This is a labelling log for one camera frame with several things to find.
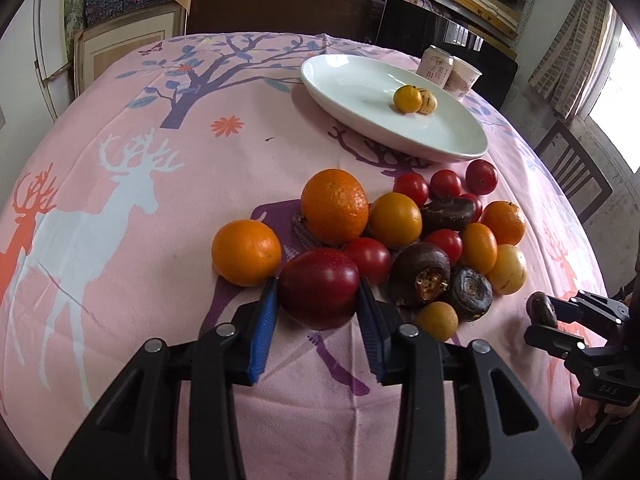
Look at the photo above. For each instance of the white paper cup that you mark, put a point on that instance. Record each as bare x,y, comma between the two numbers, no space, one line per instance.
461,79

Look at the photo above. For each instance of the dark brown cabinet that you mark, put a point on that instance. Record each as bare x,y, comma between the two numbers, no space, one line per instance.
338,18

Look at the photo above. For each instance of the large red plum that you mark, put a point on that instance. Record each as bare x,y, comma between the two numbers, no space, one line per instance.
317,289

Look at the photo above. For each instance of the striped yellow pepino melon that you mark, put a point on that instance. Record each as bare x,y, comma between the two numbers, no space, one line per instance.
428,102

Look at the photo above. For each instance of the large orange mandarin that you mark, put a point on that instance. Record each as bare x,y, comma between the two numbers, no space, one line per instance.
335,207

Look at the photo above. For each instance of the white oval plate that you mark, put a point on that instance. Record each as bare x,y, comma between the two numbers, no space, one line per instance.
358,92

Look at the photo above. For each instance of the black glossy panel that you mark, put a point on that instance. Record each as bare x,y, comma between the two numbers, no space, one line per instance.
411,29

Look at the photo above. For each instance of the pink drink can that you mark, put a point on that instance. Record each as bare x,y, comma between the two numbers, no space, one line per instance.
436,66

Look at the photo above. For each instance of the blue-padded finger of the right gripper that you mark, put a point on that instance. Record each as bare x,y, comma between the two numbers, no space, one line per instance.
585,308
555,342

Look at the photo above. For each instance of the dark wooden chair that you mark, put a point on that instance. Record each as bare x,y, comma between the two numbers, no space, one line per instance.
574,170

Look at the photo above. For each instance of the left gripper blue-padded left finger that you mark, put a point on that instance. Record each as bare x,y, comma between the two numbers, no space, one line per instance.
131,433

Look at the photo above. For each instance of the dark purple passion fruit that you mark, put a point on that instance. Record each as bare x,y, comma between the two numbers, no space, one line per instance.
419,274

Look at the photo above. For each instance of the small yellow-orange citrus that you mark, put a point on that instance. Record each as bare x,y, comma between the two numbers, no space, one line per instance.
408,99

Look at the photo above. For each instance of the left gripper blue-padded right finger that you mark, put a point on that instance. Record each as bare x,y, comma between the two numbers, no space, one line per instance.
501,431

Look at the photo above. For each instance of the pink deer-print tablecloth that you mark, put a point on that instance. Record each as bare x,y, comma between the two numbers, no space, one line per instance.
169,144

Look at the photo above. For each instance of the small green-yellow kumquat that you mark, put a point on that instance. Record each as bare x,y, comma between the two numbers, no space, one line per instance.
438,319

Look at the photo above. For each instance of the red cherry tomato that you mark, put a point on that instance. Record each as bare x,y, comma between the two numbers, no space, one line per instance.
481,177
414,186
477,205
449,242
445,184

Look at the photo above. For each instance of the framed picture board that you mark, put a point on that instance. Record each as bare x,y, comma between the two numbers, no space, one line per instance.
98,47

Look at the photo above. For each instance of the dark water chestnut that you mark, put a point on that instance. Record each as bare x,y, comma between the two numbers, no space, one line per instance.
540,310
453,213
470,293

